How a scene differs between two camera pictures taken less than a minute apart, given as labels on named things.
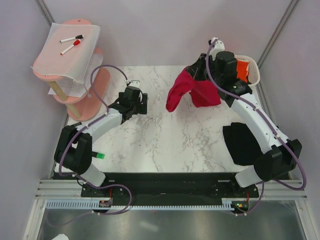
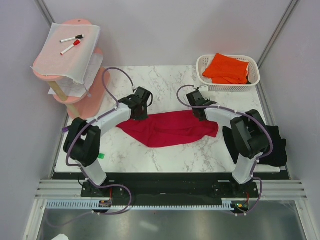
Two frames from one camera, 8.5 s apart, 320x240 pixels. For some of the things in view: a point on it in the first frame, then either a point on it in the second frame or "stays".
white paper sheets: [76, 90] stays
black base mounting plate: [173, 187] stays
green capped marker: [100, 155] stays
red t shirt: [202, 92] -> [164, 129]
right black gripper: [197, 67] -> [207, 99]
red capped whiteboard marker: [76, 43] stays
